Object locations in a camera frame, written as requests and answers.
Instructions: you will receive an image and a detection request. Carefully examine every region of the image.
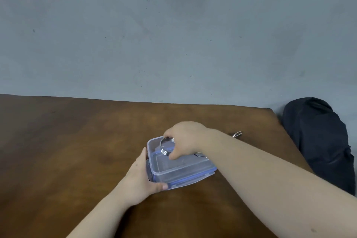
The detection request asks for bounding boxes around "dark cloth bag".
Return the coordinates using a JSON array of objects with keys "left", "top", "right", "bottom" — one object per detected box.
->
[{"left": 282, "top": 97, "right": 356, "bottom": 197}]

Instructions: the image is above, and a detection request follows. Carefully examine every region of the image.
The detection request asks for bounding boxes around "person's left hand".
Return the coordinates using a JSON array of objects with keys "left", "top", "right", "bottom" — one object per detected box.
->
[{"left": 115, "top": 147, "right": 169, "bottom": 206}]

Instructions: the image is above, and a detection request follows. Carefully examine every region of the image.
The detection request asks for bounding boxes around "stack of metal rings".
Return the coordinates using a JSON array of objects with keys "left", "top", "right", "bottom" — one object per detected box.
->
[{"left": 160, "top": 137, "right": 176, "bottom": 157}]

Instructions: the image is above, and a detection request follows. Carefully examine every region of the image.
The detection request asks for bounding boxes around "clear plastic container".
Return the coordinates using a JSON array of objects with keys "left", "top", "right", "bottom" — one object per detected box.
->
[{"left": 147, "top": 136, "right": 217, "bottom": 183}]

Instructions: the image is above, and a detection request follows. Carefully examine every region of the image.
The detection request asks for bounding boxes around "person's right hand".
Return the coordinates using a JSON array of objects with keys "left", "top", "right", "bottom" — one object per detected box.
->
[{"left": 163, "top": 121, "right": 215, "bottom": 161}]

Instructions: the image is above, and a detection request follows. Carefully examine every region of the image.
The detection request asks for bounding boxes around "person's right forearm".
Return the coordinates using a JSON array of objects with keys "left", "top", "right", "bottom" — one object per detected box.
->
[{"left": 199, "top": 129, "right": 357, "bottom": 238}]

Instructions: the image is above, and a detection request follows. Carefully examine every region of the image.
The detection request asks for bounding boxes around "person's left forearm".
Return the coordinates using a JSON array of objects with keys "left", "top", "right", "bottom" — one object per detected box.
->
[{"left": 66, "top": 192, "right": 131, "bottom": 238}]

